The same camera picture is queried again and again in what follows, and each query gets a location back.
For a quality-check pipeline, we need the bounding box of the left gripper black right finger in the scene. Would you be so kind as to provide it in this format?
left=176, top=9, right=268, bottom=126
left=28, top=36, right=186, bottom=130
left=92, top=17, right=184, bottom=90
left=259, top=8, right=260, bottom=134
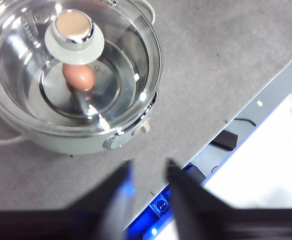
left=166, top=158, right=292, bottom=240

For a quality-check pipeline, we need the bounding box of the brown egg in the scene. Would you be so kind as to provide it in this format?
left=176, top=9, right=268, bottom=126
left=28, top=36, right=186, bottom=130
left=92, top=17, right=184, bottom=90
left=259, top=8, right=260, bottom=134
left=61, top=63, right=97, bottom=92

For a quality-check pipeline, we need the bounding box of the white platform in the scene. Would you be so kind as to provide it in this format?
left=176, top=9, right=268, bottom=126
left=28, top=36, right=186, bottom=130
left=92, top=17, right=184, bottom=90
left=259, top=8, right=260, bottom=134
left=158, top=91, right=292, bottom=240

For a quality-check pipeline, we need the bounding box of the pale green electric cooking pot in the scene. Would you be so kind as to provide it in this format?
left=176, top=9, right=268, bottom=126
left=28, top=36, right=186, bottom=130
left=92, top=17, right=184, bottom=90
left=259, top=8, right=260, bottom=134
left=0, top=0, right=162, bottom=156

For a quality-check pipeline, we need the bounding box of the glass lid with green knob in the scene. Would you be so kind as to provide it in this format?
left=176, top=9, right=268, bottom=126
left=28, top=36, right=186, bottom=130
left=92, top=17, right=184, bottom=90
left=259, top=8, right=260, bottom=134
left=0, top=0, right=164, bottom=138

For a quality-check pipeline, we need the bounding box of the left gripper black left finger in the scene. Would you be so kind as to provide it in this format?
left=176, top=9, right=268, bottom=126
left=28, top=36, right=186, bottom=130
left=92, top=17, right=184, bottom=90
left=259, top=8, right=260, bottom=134
left=0, top=160, right=135, bottom=240

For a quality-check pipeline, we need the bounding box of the black power adapter box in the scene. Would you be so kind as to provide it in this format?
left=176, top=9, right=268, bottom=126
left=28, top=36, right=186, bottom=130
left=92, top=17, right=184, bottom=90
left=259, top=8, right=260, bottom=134
left=211, top=129, right=239, bottom=152

